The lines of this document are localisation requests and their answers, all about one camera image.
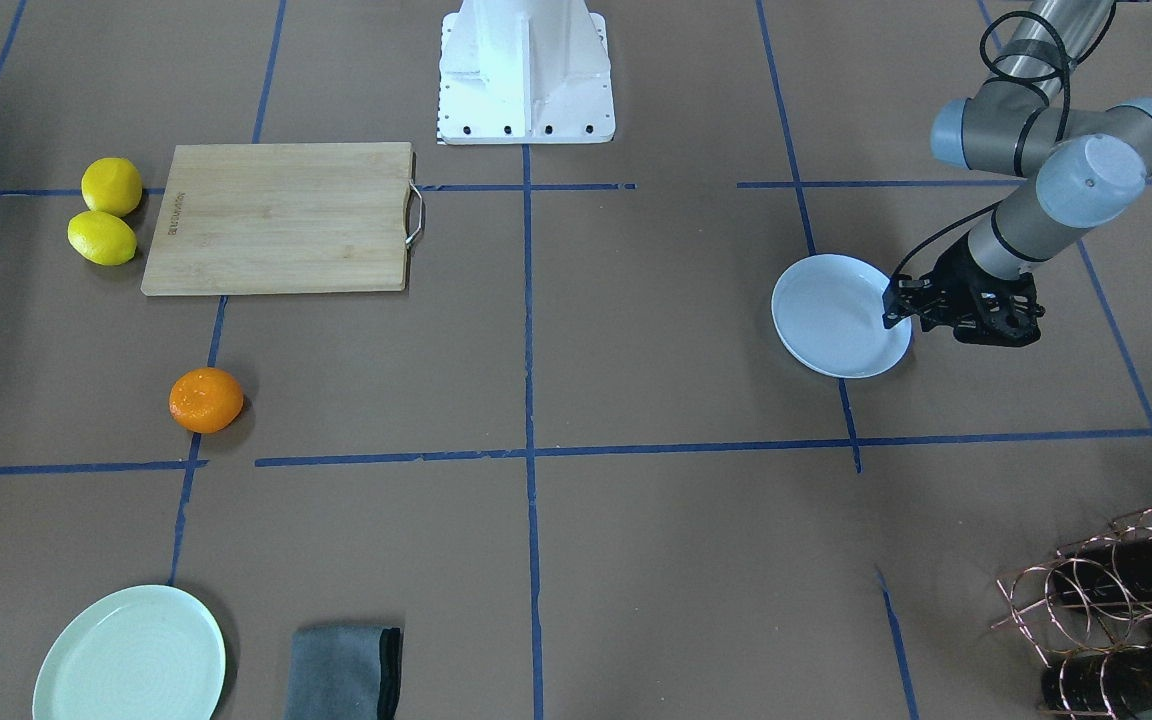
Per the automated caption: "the lower yellow lemon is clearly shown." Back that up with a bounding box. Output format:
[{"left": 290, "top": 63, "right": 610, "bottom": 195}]
[{"left": 67, "top": 210, "right": 138, "bottom": 266}]

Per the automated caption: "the copper wire bottle rack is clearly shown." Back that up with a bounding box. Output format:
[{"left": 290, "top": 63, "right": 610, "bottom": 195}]
[{"left": 995, "top": 507, "right": 1152, "bottom": 719}]

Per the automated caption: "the dark wine bottle upper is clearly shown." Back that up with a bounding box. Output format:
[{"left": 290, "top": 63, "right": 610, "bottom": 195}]
[{"left": 1049, "top": 536, "right": 1152, "bottom": 612}]

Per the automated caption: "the white round plate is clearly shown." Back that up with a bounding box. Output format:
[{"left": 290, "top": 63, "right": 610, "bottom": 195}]
[{"left": 771, "top": 253, "right": 914, "bottom": 379}]

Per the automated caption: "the grey folded cloth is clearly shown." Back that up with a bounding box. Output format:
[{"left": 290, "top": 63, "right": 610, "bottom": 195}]
[{"left": 283, "top": 624, "right": 404, "bottom": 719}]

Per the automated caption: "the wooden cutting board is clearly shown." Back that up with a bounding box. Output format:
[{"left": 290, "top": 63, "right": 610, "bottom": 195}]
[{"left": 141, "top": 142, "right": 425, "bottom": 297}]

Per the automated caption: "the light green plate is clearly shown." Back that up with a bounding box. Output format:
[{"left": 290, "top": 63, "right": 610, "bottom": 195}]
[{"left": 31, "top": 584, "right": 227, "bottom": 719}]

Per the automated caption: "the yellow lemon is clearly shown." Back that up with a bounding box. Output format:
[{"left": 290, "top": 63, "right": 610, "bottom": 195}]
[
  {"left": 79, "top": 158, "right": 145, "bottom": 218},
  {"left": 67, "top": 210, "right": 138, "bottom": 266}
]

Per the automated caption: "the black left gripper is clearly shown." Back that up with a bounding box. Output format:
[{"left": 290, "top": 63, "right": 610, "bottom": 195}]
[{"left": 882, "top": 240, "right": 1044, "bottom": 348}]

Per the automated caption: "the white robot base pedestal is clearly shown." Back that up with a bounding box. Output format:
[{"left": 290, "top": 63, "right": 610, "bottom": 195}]
[{"left": 435, "top": 1, "right": 617, "bottom": 145}]

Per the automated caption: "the orange fruit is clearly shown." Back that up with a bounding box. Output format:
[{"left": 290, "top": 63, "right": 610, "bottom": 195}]
[{"left": 168, "top": 366, "right": 244, "bottom": 434}]

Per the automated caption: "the upper yellow lemon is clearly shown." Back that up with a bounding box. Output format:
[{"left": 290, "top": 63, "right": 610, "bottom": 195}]
[{"left": 79, "top": 158, "right": 145, "bottom": 218}]

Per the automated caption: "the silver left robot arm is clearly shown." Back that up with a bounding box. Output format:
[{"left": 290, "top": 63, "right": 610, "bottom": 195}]
[{"left": 881, "top": 1, "right": 1152, "bottom": 347}]

